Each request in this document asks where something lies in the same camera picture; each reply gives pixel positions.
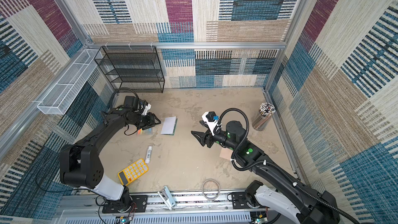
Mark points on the yellow calculator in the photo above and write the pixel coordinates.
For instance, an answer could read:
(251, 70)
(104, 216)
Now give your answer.
(133, 172)

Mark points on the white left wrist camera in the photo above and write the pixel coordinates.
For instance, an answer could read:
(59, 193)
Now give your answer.
(144, 107)

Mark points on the pack of coloured markers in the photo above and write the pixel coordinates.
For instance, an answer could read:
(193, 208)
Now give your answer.
(148, 131)

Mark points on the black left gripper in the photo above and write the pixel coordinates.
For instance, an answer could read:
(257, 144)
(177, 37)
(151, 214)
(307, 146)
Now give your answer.
(151, 121)

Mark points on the white letter with green border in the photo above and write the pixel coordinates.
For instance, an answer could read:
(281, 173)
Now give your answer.
(169, 126)

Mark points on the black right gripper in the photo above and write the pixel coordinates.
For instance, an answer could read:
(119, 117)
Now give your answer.
(204, 138)

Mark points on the pink envelope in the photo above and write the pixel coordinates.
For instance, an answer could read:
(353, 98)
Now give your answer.
(226, 154)

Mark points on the black wire shelf rack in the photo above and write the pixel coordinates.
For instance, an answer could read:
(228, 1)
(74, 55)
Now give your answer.
(135, 67)

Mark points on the white glue stick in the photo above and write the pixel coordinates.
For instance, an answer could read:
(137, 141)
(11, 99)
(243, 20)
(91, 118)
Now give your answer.
(148, 154)

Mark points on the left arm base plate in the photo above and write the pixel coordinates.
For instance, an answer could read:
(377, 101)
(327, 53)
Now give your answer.
(135, 203)

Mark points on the white wire mesh basket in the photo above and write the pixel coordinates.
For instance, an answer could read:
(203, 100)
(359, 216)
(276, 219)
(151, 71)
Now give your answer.
(61, 96)

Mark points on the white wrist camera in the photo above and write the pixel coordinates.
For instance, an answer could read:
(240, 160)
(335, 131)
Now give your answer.
(212, 120)
(144, 107)

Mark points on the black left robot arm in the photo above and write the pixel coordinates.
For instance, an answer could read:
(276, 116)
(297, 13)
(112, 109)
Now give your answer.
(80, 164)

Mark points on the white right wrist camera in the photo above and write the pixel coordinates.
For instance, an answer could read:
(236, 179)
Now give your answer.
(212, 120)

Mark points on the light blue stapler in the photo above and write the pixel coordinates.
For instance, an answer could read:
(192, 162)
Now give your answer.
(167, 198)

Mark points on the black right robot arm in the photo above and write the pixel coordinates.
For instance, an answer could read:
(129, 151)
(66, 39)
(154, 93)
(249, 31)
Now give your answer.
(292, 198)

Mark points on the cup of pencils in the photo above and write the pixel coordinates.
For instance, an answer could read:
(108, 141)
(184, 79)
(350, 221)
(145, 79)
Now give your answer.
(264, 114)

